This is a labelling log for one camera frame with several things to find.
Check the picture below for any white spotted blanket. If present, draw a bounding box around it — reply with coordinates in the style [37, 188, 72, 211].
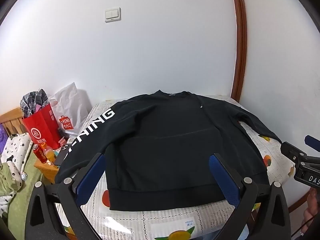
[0, 132, 34, 213]

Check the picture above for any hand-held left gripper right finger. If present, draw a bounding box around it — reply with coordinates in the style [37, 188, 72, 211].
[209, 152, 292, 240]

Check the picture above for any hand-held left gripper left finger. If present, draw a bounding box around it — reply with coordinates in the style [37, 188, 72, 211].
[25, 152, 107, 240]

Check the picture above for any black phone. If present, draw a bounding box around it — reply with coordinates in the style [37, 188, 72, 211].
[54, 150, 67, 166]

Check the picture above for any wooden headboard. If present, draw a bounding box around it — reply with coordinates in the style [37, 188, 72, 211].
[0, 107, 25, 137]

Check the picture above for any orange drink bottle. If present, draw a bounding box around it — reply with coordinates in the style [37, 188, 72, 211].
[42, 144, 57, 165]

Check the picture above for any purple bag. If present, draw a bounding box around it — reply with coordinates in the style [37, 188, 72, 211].
[0, 124, 9, 151]

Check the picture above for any grey plaid cloth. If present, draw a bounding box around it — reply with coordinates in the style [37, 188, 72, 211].
[20, 89, 50, 118]

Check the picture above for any person's right hand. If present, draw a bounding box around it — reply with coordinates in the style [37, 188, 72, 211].
[302, 187, 320, 236]

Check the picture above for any fruit print tablecloth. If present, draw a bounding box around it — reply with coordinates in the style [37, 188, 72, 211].
[54, 95, 295, 240]

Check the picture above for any white plastic bag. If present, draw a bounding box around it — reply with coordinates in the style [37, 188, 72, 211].
[49, 82, 90, 136]

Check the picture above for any black sweatshirt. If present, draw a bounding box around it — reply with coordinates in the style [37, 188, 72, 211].
[54, 89, 283, 210]

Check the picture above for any green bedsheet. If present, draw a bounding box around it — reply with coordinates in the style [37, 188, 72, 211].
[7, 150, 45, 238]

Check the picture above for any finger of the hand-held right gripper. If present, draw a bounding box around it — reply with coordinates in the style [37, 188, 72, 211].
[280, 142, 308, 164]
[304, 135, 320, 153]

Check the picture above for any white light switch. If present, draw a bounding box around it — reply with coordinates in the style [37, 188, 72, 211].
[104, 7, 122, 23]

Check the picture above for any red drink can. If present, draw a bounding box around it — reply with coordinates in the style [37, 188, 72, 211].
[33, 144, 48, 164]

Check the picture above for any brown wooden door frame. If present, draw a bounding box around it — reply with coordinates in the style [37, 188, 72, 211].
[230, 0, 248, 100]

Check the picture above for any red paper bag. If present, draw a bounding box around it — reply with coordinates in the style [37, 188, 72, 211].
[22, 102, 63, 151]

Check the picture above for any wooden nightstand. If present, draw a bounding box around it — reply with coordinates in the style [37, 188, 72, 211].
[34, 140, 68, 184]

